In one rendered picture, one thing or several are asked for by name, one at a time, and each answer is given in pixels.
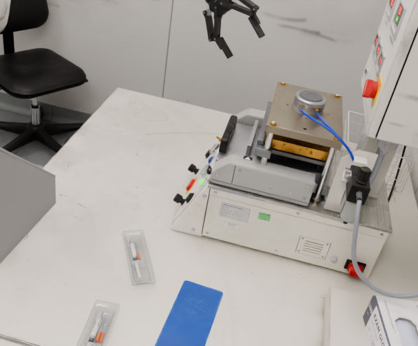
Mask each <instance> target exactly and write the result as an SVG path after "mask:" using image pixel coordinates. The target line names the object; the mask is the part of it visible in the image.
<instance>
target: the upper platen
mask: <svg viewBox="0 0 418 346"><path fill-rule="evenodd" d="M271 147H272V152H271V153H272V154H278V155H281V156H284V157H289V158H292V159H297V160H301V161H306V162H309V163H314V164H317V165H323V166H324V164H325V161H326V158H327V155H328V152H329V149H330V147H327V146H322V145H318V144H315V143H310V142H306V141H301V140H298V139H293V138H289V137H284V136H281V135H276V134H274V137H273V140H272V145H271Z"/></svg>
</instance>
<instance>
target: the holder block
mask: <svg viewBox="0 0 418 346"><path fill-rule="evenodd" d="M267 162H269V163H274V164H277V165H282V166H286V167H289V168H294V169H298V170H303V171H306V172H311V173H314V174H315V175H316V178H315V181H319V179H320V177H321V173H322V171H323V167H324V166H323V165H317V164H314V163H309V162H306V161H301V160H297V159H292V158H289V157H284V156H281V155H278V154H272V153H271V155H270V158H269V159H268V160H267Z"/></svg>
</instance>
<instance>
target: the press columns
mask: <svg viewBox="0 0 418 346"><path fill-rule="evenodd" d="M273 137H274V134H272V133H269V132H268V134H267V137H266V142H265V145H264V148H265V149H266V150H269V149H270V148H271V145H272V140H273ZM336 150H337V149H335V148H330V149H329V152H328V155H327V158H326V161H325V164H324V167H323V171H322V173H321V177H320V179H319V182H318V185H317V188H316V191H315V194H314V196H313V197H312V201H313V202H315V203H319V202H320V201H321V194H322V191H323V188H324V185H325V182H326V180H327V176H328V174H329V170H330V167H331V165H332V162H333V160H334V156H335V153H336ZM267 160H268V159H267V158H264V157H262V158H261V161H260V163H261V164H262V165H266V164H267Z"/></svg>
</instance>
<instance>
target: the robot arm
mask: <svg viewBox="0 0 418 346"><path fill-rule="evenodd" d="M10 1H11V0H0V33H1V32H2V31H3V30H4V28H5V27H6V25H7V22H8V17H9V11H10ZM205 1H206V3H208V5H209V9H207V10H204V11H203V12H202V13H203V15H204V17H205V22H206V26H207V35H208V40H209V42H211V41H215V42H216V43H217V45H218V47H219V48H220V49H222V50H223V52H224V54H225V56H226V57H227V59H228V58H230V57H232V56H233V54H232V52H231V50H230V49H229V46H228V45H227V43H226V41H225V40H224V38H223V37H220V30H221V19H222V15H224V14H226V13H227V12H228V11H230V10H231V9H233V10H236V11H238V12H241V13H243V14H246V15H248V16H249V17H248V20H249V21H250V23H251V25H252V26H253V29H254V30H255V32H256V34H257V35H258V37H259V38H261V37H263V36H265V33H264V32H263V30H262V28H261V27H260V25H259V24H261V22H260V20H259V19H258V17H257V15H256V12H257V11H258V9H259V6H258V5H256V4H255V3H253V2H252V1H251V0H238V1H240V2H241V3H243V4H244V5H245V6H247V7H248V8H246V7H244V6H242V5H239V4H237V3H236V2H233V1H232V0H205ZM212 12H213V13H214V16H213V19H214V28H213V19H212V15H211V14H212Z"/></svg>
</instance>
